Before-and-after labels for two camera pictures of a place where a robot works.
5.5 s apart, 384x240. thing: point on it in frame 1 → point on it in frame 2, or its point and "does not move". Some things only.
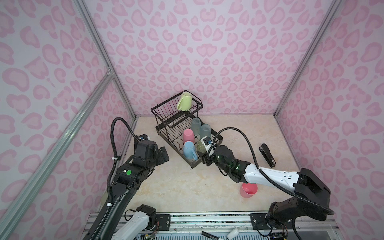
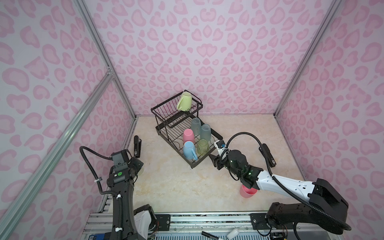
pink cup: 188,135 does not move
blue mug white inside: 189,151 does not move
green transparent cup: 200,147 does not move
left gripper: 161,159 → 137,163
